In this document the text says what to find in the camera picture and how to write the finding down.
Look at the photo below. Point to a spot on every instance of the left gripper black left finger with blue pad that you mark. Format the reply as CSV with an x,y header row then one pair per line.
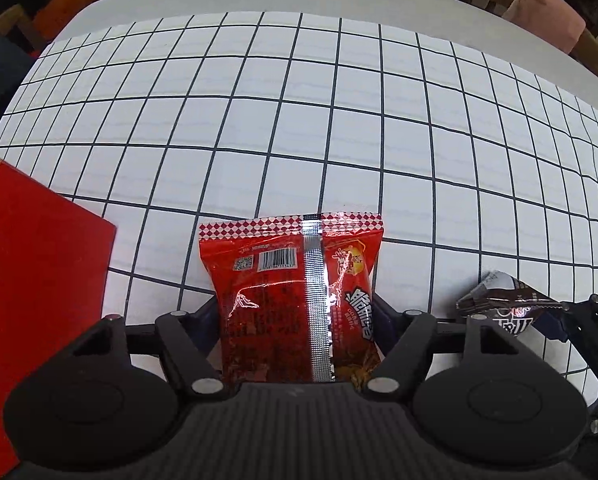
x,y
182,341

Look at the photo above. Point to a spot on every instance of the brown M&M packet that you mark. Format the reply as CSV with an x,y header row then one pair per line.
x,y
504,300

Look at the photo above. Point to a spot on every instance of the red cardboard box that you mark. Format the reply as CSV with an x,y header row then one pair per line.
x,y
54,258

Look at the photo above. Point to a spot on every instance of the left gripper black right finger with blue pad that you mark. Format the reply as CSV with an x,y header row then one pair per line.
x,y
408,340

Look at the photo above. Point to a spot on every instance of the red checkered snack bag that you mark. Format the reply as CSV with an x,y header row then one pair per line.
x,y
295,296

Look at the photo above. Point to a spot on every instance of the white grid tablecloth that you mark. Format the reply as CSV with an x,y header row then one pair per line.
x,y
476,164

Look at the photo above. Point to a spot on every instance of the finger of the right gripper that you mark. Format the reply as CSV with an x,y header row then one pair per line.
x,y
576,323

